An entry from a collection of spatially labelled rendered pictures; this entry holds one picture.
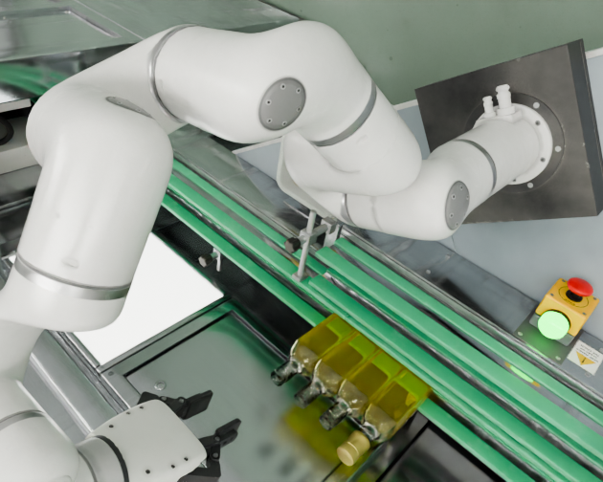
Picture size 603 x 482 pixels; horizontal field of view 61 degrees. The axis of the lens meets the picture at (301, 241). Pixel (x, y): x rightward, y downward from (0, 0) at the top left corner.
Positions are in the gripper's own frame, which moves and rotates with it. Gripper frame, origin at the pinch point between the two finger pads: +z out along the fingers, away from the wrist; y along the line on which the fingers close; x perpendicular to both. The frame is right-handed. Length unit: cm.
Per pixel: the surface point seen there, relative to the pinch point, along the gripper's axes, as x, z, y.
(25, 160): -18, 34, -114
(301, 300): -4.0, 44.7, -17.9
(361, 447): -6.5, 24.3, 12.6
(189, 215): -4, 44, -56
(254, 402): -19.7, 29.3, -10.3
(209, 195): 3, 44, -52
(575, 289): 27, 47, 24
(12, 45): 14, 24, -113
